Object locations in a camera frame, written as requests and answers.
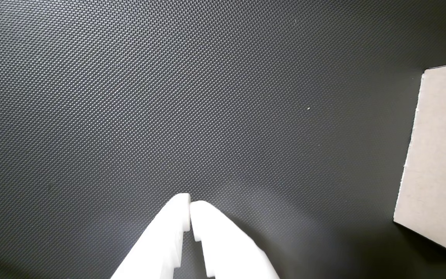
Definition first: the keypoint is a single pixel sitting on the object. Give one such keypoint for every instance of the dark grey textured mat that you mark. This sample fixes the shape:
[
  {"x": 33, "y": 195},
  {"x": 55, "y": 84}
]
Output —
[{"x": 168, "y": 97}]

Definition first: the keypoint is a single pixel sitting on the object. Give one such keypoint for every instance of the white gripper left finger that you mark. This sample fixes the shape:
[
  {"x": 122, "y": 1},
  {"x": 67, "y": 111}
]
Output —
[{"x": 161, "y": 244}]

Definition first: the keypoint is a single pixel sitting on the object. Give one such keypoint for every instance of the small open cardboard box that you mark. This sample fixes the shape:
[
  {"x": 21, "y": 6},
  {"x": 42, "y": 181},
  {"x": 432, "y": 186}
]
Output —
[{"x": 439, "y": 155}]

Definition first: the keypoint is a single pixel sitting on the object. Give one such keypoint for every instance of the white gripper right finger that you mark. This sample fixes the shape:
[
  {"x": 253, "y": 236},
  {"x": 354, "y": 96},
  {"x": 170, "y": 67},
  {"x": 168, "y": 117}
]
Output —
[{"x": 227, "y": 248}]

